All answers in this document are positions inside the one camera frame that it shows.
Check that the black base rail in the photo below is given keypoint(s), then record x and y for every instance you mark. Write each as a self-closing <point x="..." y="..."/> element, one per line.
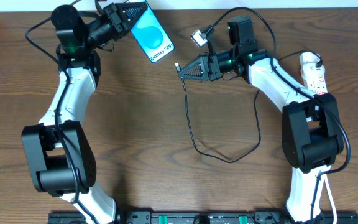
<point x="258" y="216"/>

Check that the blue screen smartphone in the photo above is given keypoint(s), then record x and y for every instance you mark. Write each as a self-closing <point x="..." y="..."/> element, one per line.
<point x="151" y="36"/>

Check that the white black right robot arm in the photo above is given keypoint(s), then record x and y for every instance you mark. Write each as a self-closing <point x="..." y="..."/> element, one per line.
<point x="314" y="141"/>

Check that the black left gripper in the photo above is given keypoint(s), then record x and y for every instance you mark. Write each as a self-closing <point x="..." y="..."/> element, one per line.
<point x="114" y="20"/>

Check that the white power strip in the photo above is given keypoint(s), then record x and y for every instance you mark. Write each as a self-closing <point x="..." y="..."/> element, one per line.
<point x="316" y="84"/>

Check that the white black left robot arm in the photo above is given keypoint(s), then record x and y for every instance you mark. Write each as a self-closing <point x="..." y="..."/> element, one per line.
<point x="59" y="156"/>

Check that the white usb charger plug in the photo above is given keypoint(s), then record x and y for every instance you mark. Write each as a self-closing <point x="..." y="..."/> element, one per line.
<point x="310" y="65"/>

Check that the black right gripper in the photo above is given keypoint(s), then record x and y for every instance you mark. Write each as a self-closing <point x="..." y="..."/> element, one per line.
<point x="213" y="66"/>

